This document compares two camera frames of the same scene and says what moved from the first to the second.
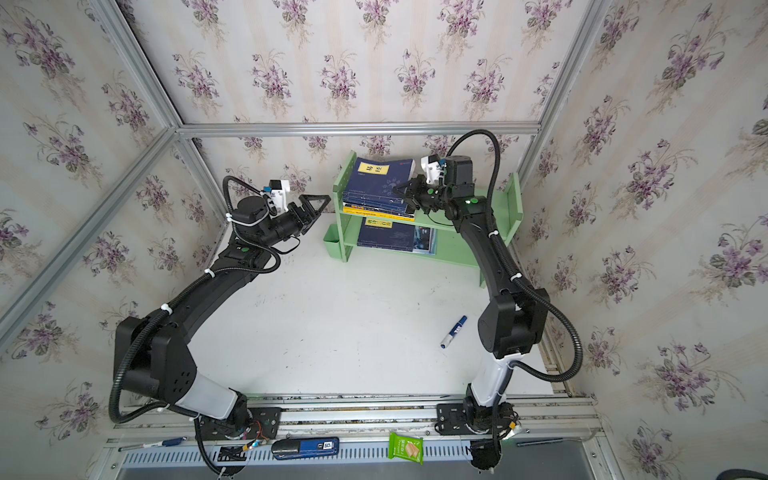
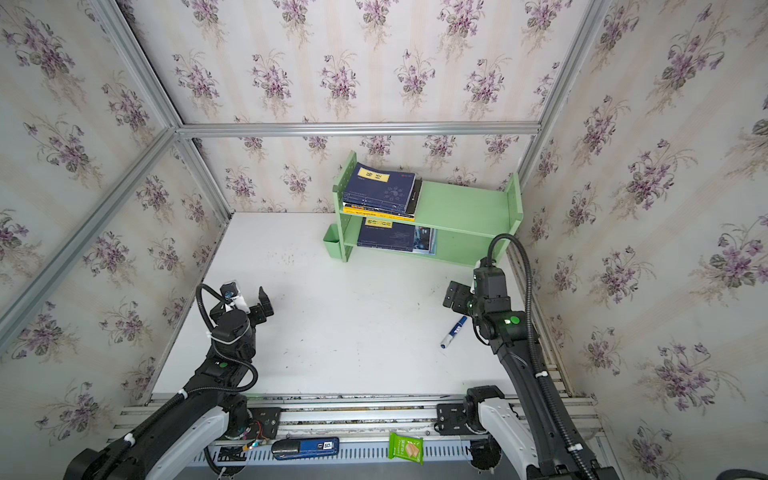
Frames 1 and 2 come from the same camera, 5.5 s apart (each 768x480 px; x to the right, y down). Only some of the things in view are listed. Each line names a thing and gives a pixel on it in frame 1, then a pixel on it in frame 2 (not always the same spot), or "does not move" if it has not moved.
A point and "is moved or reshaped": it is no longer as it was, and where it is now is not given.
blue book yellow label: x=378 y=203 is moved or reshaped
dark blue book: x=377 y=178 is moved or reshaped
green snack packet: x=407 y=447 does not move
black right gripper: x=425 y=196 -> x=456 y=294
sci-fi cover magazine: x=425 y=240 does not move
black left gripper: x=297 y=213 -> x=259 y=305
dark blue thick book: x=386 y=235 does not move
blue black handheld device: x=293 y=448 does not move
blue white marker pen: x=453 y=331 does not move
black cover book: x=400 y=210 does not move
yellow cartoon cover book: x=377 y=213 does not move
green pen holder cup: x=332 y=242 does not move
